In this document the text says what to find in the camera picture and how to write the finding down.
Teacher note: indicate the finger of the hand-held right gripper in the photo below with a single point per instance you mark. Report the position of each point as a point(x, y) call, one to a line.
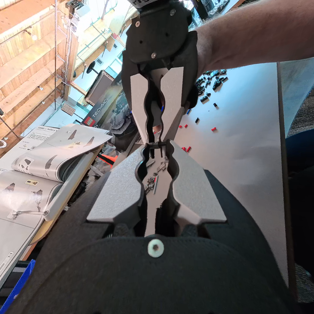
point(174, 93)
point(138, 98)

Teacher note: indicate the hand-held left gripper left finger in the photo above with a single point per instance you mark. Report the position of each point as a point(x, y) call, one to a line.
point(115, 196)

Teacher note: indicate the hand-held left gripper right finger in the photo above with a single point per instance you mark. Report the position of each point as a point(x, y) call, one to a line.
point(196, 196)

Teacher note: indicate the small black lego piece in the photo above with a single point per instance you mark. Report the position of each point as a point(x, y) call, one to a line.
point(157, 144)

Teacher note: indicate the person's right forearm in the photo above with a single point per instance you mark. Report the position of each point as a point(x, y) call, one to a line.
point(245, 32)

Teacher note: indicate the pile of grey lego connectors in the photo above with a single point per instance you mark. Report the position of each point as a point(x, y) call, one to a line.
point(149, 184)

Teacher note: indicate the lego set box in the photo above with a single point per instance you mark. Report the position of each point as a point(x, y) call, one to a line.
point(98, 115)

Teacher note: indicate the pile of black lego pieces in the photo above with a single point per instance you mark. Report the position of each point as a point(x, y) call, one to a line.
point(217, 83)

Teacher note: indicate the lego instruction booklet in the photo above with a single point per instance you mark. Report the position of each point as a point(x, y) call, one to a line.
point(73, 144)

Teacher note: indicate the person's right hand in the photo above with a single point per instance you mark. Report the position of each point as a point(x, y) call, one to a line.
point(157, 128)

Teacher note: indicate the grey rectangular case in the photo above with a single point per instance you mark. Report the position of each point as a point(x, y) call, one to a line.
point(100, 85)

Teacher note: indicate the blue plastic storage bin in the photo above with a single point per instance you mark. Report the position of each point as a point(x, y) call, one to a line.
point(17, 289)

